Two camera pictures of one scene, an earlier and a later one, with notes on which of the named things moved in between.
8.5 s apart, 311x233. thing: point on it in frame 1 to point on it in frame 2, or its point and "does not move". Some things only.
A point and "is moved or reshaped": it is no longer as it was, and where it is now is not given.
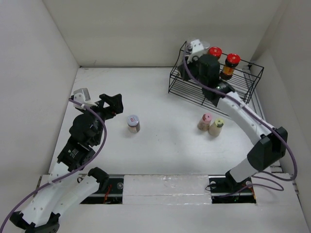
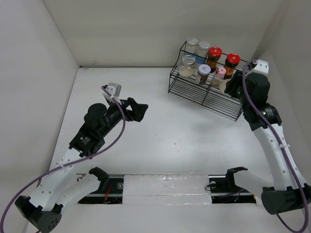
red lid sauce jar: x=215 y=50 does not move
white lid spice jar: x=133 y=124 is moved or reshaped
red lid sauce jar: x=232 y=60 does not move
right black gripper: x=182 y=70 to x=233 y=84
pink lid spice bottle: x=204 y=124 is moved or reshaped
